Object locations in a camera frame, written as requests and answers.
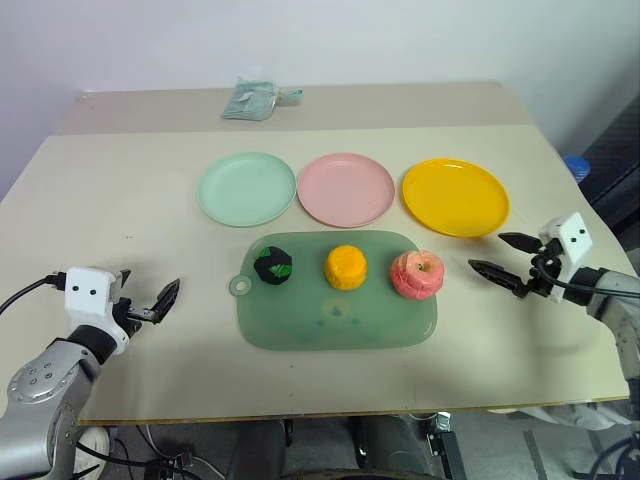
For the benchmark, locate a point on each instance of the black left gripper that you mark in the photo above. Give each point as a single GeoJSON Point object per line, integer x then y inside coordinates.
{"type": "Point", "coordinates": [127, 315]}

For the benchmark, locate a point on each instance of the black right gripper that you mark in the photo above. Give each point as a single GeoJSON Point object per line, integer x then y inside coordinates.
{"type": "Point", "coordinates": [542, 272]}

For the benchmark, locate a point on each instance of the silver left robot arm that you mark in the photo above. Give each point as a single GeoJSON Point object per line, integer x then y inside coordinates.
{"type": "Point", "coordinates": [45, 375]}

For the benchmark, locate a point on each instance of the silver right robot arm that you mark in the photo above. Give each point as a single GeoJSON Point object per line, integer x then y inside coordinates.
{"type": "Point", "coordinates": [620, 305]}

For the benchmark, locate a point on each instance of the yellow plate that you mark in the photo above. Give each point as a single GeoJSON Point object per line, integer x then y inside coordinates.
{"type": "Point", "coordinates": [456, 196]}

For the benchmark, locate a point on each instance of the dark green toy vegetable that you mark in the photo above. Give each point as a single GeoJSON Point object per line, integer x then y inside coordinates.
{"type": "Point", "coordinates": [273, 265]}

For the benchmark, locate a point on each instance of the mint green plate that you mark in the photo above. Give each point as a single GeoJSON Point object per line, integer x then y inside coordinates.
{"type": "Point", "coordinates": [246, 189]}

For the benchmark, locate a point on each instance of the orange fruit in foam net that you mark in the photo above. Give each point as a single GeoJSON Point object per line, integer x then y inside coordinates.
{"type": "Point", "coordinates": [345, 267]}

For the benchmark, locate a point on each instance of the pink plate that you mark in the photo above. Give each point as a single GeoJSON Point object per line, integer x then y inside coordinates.
{"type": "Point", "coordinates": [346, 190]}

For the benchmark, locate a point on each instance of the red apple in foam net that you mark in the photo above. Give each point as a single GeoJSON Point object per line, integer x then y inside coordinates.
{"type": "Point", "coordinates": [417, 275]}

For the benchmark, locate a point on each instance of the blue round cap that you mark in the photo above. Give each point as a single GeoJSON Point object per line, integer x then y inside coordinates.
{"type": "Point", "coordinates": [578, 167]}

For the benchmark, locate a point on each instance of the white rounded shoe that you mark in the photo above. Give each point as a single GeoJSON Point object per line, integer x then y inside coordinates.
{"type": "Point", "coordinates": [92, 445]}

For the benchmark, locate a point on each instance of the white crumpled cloth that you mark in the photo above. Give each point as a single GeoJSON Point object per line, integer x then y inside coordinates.
{"type": "Point", "coordinates": [570, 415]}

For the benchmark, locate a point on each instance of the translucent green cutting board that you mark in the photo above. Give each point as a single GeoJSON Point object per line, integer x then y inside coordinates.
{"type": "Point", "coordinates": [340, 320]}

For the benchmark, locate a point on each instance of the teal plastic packet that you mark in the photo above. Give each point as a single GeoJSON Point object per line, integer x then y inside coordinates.
{"type": "Point", "coordinates": [247, 102]}

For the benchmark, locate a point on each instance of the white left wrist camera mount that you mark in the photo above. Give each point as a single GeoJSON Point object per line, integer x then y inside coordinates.
{"type": "Point", "coordinates": [87, 295]}

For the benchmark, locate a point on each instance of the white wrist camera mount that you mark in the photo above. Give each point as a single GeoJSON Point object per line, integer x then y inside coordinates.
{"type": "Point", "coordinates": [87, 295]}
{"type": "Point", "coordinates": [575, 240]}

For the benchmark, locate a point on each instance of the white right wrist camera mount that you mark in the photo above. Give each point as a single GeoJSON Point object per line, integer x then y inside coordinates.
{"type": "Point", "coordinates": [575, 240]}

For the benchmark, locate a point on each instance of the black carbon fibre frame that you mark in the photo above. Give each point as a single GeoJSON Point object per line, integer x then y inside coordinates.
{"type": "Point", "coordinates": [612, 165]}

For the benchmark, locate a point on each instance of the metal table clamp bracket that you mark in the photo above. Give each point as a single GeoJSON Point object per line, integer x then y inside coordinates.
{"type": "Point", "coordinates": [445, 445]}

